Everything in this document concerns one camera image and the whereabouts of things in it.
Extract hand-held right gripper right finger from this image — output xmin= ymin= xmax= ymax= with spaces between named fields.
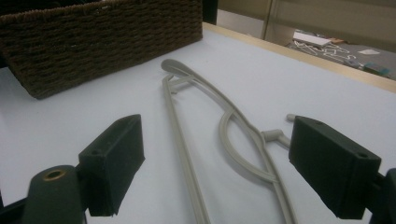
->
xmin=288 ymin=115 xmax=383 ymax=220

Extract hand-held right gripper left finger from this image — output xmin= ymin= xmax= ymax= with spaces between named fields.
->
xmin=78 ymin=114 xmax=146 ymax=217

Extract grey plastic hanger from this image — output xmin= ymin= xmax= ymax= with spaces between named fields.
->
xmin=160 ymin=58 xmax=299 ymax=224

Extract brown woven basket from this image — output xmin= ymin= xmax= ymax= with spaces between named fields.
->
xmin=0 ymin=0 xmax=205 ymax=101

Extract white table mat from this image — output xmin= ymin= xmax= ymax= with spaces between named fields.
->
xmin=0 ymin=29 xmax=396 ymax=224

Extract colourful toys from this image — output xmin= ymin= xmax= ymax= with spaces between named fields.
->
xmin=361 ymin=61 xmax=396 ymax=80

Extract pile of white hangers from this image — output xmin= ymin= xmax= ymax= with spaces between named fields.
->
xmin=290 ymin=39 xmax=363 ymax=67

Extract flat white box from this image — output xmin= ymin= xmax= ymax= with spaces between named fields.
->
xmin=291 ymin=30 xmax=333 ymax=48

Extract light wooden shelf unit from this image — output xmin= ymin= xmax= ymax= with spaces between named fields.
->
xmin=217 ymin=0 xmax=396 ymax=53

